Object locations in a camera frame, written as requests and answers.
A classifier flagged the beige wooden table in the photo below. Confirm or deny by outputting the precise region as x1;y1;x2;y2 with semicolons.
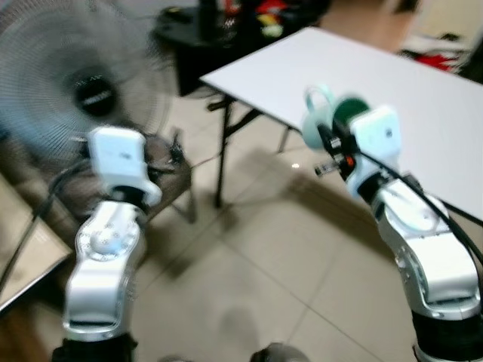
0;176;73;314

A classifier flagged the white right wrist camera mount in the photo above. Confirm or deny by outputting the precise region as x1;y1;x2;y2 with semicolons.
348;105;403;189

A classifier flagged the red and yellow toy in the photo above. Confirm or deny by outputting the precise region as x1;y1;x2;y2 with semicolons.
255;0;289;36

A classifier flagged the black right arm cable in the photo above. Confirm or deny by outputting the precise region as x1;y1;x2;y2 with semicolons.
355;151;483;266

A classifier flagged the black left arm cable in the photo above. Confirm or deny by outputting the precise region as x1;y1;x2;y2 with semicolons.
0;161;88;296

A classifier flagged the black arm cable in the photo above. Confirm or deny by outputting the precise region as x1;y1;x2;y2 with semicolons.
355;151;483;266
0;161;88;296

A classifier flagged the brown padded chair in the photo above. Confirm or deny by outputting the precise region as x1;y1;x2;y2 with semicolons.
0;132;198;228

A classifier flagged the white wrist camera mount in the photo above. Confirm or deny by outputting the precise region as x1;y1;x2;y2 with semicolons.
86;126;164;209
348;105;403;189

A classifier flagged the grey robot foot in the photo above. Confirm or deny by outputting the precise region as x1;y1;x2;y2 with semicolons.
252;343;311;362

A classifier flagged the white folding table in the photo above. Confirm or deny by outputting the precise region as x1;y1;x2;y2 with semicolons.
199;26;483;220

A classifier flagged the light green mug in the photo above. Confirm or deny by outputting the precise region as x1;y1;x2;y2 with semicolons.
300;84;368;151

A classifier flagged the grey standing fan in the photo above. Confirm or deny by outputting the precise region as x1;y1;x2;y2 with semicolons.
0;15;179;164

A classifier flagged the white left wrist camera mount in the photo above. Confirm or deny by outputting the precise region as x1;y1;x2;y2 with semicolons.
86;126;164;209

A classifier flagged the black side table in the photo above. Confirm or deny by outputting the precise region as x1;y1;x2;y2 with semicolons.
154;0;334;96

